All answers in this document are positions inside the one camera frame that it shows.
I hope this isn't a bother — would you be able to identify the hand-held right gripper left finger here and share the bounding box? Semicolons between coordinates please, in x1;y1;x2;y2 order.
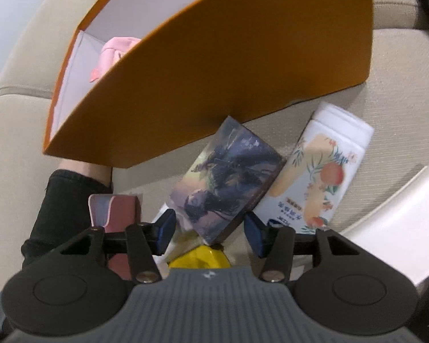
55;209;177;284

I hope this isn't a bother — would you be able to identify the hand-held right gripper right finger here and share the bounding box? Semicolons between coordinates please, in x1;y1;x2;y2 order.
244;212;365;283

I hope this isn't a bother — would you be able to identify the illustrated dark card box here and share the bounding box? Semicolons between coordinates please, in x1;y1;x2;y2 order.
170;115;287;245

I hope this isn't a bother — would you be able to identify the orange storage box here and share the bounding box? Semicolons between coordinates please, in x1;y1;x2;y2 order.
43;0;376;169

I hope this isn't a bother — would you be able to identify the yellow plastic object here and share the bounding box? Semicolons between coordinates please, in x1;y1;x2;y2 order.
168;245;231;269

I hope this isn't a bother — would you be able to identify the white peach print bottle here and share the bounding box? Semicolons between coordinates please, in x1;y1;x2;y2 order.
254;101;375;236

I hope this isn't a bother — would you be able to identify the white curved plastic object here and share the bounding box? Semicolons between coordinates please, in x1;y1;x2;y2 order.
338;161;429;288

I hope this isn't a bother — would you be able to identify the beige sofa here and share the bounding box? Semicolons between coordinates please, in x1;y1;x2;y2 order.
0;0;429;294

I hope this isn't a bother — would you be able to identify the pink cloth item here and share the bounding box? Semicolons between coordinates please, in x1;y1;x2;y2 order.
89;37;142;83

